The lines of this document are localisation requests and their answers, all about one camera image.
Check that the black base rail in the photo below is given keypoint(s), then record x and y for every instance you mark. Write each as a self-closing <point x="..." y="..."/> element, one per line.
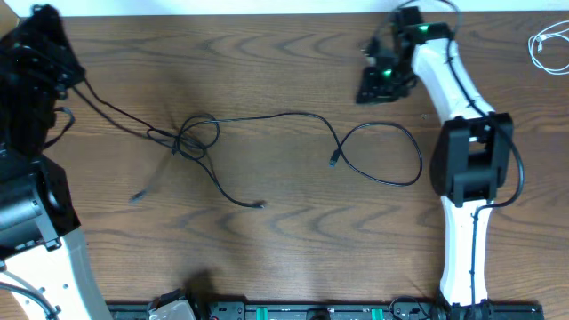
<point x="181" y="305"/>

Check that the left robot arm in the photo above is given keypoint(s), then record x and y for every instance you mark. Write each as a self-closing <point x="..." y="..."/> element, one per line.
<point x="44" y="260"/>

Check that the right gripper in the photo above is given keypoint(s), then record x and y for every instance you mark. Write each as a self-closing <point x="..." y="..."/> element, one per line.
<point x="372" y="92"/>

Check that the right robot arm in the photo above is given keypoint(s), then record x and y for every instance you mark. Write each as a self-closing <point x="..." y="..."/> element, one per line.
<point x="470" y="159"/>

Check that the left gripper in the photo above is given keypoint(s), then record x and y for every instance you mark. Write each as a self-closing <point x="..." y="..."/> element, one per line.
<point x="40" y="65"/>

